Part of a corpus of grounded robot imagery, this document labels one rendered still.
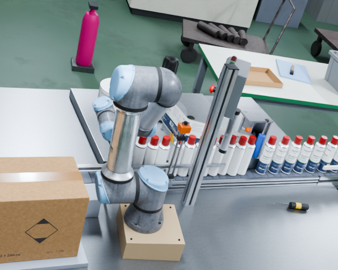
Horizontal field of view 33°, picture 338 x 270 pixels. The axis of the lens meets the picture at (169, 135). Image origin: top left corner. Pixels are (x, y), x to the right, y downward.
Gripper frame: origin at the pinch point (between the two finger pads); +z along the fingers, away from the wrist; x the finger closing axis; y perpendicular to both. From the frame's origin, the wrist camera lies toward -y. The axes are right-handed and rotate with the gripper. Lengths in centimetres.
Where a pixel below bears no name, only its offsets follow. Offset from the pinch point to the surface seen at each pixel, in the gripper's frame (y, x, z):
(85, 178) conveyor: -0.3, 18.5, -4.4
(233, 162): -2, -45, 24
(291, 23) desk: 453, -313, 282
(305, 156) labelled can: -2, -81, 41
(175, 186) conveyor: -5.0, -15.3, 18.1
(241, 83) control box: -17, -51, -29
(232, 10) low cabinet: 414, -215, 199
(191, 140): -0.7, -29.7, 0.9
